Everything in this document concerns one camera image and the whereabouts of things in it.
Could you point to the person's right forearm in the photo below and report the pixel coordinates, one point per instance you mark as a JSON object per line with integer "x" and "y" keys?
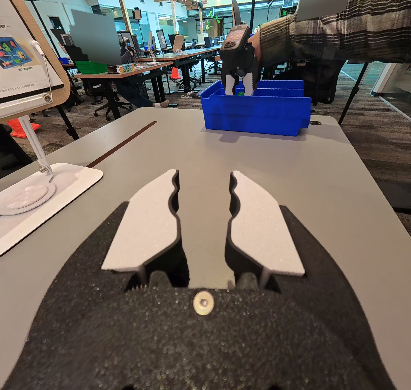
{"x": 337, "y": 40}

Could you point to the blue plastic bin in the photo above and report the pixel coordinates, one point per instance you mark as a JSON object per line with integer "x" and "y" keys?
{"x": 257, "y": 114}

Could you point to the black tripod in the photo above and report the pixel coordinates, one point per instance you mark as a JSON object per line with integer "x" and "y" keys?
{"x": 353, "y": 91}

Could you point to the colourful printed box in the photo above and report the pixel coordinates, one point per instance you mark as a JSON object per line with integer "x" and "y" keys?
{"x": 125, "y": 68}

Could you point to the black flat platform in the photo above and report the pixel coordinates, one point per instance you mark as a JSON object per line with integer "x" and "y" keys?
{"x": 398, "y": 197}

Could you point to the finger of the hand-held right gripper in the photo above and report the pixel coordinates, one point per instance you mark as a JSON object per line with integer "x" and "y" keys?
{"x": 230, "y": 83}
{"x": 249, "y": 85}

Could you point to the printed instruction sheet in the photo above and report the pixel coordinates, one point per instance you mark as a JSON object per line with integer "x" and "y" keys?
{"x": 22, "y": 63}

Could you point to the person's right hand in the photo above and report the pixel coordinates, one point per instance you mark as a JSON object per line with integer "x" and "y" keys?
{"x": 256, "y": 46}

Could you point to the white document holder stand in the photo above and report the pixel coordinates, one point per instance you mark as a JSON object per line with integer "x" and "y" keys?
{"x": 41, "y": 197}

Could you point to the orange traffic cone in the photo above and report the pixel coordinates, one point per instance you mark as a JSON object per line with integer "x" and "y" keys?
{"x": 175, "y": 74}
{"x": 24, "y": 130}

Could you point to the black office chair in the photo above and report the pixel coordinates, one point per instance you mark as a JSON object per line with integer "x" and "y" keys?
{"x": 110, "y": 104}
{"x": 324, "y": 82}

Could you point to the tan wooden backing board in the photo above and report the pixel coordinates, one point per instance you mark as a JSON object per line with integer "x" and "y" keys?
{"x": 62, "y": 85}

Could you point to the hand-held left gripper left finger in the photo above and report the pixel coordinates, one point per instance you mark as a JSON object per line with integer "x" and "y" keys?
{"x": 147, "y": 223}

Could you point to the green plastic bin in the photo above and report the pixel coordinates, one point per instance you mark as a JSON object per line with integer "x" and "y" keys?
{"x": 91, "y": 67}

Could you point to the brown-top office desk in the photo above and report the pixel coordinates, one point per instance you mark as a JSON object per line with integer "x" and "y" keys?
{"x": 179, "y": 54}
{"x": 135, "y": 71}

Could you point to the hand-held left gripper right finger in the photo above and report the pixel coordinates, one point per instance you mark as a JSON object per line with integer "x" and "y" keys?
{"x": 260, "y": 226}

